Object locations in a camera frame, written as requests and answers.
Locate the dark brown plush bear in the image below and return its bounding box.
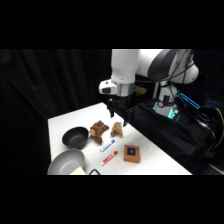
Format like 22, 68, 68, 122
88, 119, 110, 145

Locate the yellow cable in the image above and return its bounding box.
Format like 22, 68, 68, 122
213, 107, 224, 149

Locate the black cable loop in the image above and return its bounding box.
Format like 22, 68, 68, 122
86, 168, 102, 176

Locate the red and white marker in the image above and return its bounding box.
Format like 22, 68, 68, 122
100, 150, 119, 167

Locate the tan wrist mount piece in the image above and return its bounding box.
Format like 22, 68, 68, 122
133, 85, 148, 96

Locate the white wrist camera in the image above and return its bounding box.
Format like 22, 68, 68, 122
98, 78, 118, 95

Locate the grey bowl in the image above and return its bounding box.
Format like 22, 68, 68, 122
46, 148, 87, 176

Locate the tan plush toy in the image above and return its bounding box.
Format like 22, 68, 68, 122
109, 121, 125, 139

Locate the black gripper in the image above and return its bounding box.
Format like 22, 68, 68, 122
106, 95, 135, 127

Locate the blue lit strip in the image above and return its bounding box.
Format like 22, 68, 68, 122
176, 90, 202, 111

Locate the pale yellow sponge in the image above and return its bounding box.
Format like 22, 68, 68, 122
67, 166, 87, 176

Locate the wooden block with blue centre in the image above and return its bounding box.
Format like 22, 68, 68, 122
122, 144, 141, 164

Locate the blue and white marker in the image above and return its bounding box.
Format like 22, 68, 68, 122
99, 138, 117, 154

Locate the black curtain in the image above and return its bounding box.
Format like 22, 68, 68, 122
0, 49, 224, 176

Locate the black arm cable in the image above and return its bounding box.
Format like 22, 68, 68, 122
134, 49, 196, 101

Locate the black cloth covered stand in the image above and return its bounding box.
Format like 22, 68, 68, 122
122, 99, 221, 175

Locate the black bowl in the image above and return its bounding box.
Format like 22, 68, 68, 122
61, 126, 91, 150

